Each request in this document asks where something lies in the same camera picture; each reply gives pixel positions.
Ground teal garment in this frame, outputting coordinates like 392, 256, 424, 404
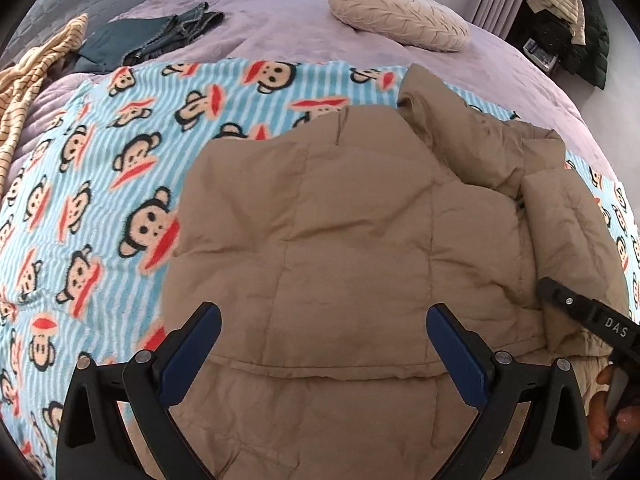
75, 16, 174, 75

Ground person's right hand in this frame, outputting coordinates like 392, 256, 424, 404
588, 364, 632, 462

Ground tan puffer jacket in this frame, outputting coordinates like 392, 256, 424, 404
162, 62, 629, 480

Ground blue jeans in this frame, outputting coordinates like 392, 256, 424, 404
122, 1, 226, 67

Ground black garment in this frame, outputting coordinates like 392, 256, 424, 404
519, 9, 577, 77

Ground dark green coat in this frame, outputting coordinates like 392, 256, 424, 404
570, 0, 612, 91

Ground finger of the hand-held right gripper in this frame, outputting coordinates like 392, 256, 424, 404
537, 277, 640, 361

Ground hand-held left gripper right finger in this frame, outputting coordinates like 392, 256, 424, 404
426, 303, 594, 480

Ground monkey print striped blanket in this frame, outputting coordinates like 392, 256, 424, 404
0, 57, 640, 477

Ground yellow striped cloth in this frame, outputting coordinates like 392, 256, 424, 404
0, 12, 90, 184

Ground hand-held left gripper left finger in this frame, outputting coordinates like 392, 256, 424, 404
56, 301, 222, 480

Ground beige textured pillow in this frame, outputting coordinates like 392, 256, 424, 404
327, 0, 471, 54

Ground purple bedspread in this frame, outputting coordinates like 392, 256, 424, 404
0, 0, 589, 196

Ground cream puffer jacket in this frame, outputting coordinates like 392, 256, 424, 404
525, 0, 587, 47

